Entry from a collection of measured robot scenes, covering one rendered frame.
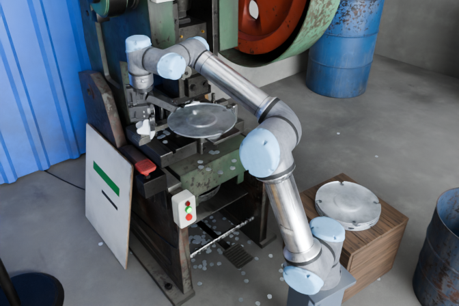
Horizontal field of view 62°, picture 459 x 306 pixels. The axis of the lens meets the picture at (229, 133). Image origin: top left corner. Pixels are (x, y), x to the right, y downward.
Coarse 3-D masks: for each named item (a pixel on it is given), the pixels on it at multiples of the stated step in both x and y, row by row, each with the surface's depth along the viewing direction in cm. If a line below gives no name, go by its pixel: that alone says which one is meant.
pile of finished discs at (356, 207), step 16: (320, 192) 182; (336, 192) 182; (352, 192) 182; (368, 192) 182; (320, 208) 172; (336, 208) 172; (352, 208) 172; (368, 208) 172; (352, 224) 164; (368, 224) 165
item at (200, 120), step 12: (180, 108) 170; (192, 108) 170; (204, 108) 170; (216, 108) 170; (168, 120) 161; (180, 120) 161; (192, 120) 160; (204, 120) 160; (216, 120) 160; (228, 120) 161; (180, 132) 153; (192, 132) 153; (204, 132) 153; (216, 132) 153
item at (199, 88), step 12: (180, 24) 146; (192, 24) 146; (204, 24) 147; (180, 36) 142; (192, 36) 146; (204, 36) 150; (192, 72) 153; (168, 84) 158; (180, 84) 152; (192, 84) 152; (204, 84) 154; (180, 96) 155; (192, 96) 154
